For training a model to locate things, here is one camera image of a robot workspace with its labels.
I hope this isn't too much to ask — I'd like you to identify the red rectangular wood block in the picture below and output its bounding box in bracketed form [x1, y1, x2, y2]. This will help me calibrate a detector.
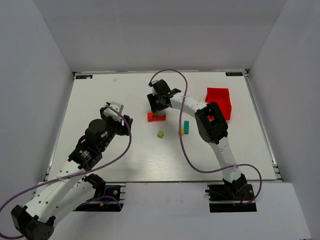
[147, 112, 154, 122]

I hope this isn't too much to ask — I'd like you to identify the red arch wood block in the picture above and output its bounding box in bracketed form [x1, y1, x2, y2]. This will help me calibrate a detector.
[152, 114, 166, 122]

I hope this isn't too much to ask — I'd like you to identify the green wood cube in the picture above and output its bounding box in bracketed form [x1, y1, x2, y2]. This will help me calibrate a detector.
[157, 130, 164, 138]

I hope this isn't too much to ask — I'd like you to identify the red plastic bin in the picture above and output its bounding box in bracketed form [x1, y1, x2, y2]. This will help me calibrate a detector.
[205, 87, 232, 121]

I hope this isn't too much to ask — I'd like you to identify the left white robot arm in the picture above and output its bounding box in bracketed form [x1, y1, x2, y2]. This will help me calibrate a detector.
[10, 101, 133, 240]

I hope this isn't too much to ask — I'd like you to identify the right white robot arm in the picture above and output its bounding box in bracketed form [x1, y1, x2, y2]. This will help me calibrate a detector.
[147, 79, 247, 198]

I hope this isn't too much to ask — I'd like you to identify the teal flat wood block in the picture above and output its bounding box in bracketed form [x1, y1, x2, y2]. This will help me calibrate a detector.
[183, 120, 190, 135]

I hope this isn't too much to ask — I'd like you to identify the left blue table sticker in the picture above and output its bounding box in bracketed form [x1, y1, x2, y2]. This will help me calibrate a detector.
[75, 75, 93, 79]

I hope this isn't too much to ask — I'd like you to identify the blue table sticker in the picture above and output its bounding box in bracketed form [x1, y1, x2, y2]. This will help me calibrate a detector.
[75, 75, 93, 79]
[225, 72, 243, 77]

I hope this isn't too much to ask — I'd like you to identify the right blue table sticker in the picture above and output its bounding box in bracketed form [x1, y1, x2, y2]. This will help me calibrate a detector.
[225, 72, 243, 77]

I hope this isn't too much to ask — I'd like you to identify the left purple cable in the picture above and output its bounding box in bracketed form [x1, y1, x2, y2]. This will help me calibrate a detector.
[0, 104, 133, 237]

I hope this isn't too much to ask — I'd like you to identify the purple cable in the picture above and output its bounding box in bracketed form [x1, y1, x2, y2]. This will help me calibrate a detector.
[0, 104, 133, 237]
[148, 68, 263, 206]

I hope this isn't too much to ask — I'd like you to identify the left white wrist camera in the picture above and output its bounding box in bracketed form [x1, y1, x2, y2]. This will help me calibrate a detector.
[102, 101, 124, 122]

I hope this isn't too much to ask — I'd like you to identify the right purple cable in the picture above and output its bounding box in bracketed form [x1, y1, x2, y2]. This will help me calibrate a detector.
[148, 68, 263, 206]

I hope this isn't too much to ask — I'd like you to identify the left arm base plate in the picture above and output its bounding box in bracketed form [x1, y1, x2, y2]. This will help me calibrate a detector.
[74, 183, 126, 213]

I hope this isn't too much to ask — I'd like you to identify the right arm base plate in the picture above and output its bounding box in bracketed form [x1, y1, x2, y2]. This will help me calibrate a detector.
[205, 184, 257, 213]

